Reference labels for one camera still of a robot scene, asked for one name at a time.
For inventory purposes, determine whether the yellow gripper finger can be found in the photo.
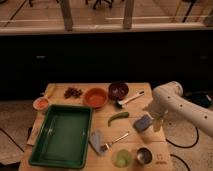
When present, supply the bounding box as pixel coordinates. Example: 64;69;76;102
153;117;163;132

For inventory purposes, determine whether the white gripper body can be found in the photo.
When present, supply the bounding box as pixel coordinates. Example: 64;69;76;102
145;98;167;118

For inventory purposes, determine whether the blue sponge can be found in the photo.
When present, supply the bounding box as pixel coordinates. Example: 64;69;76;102
133;115;152;133

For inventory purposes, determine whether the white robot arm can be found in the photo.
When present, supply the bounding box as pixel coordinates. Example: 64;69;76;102
147;81;213;137

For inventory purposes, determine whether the green plastic tray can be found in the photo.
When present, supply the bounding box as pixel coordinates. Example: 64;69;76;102
29;105;92;169

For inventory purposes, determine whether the green chili pepper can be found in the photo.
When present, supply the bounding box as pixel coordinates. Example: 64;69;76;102
107;112;129;127

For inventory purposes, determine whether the small metal cup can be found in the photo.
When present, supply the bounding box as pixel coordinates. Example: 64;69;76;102
136;147;152;165

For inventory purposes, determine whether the dark red bowl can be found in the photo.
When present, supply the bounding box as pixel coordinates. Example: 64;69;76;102
108;82;129;100

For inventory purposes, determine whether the green plastic cup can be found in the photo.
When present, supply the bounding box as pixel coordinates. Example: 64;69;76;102
111;149;132;168

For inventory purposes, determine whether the metal fork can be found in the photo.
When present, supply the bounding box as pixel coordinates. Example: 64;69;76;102
100;132;129;151

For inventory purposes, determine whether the orange bowl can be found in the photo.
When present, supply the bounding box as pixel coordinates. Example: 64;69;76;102
83;88;108;108

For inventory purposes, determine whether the grey blue cloth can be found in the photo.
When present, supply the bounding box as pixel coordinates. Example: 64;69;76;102
89;130;105;156

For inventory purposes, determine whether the bunch of dark grapes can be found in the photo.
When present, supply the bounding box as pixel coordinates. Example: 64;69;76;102
64;87;83;99

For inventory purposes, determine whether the yellow banana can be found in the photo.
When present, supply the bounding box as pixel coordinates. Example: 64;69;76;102
42;84;56;99

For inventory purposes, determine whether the white handled brush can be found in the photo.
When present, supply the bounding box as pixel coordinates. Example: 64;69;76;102
115;91;144;108

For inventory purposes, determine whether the black floor cable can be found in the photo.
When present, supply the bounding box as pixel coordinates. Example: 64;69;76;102
165;126;200;149

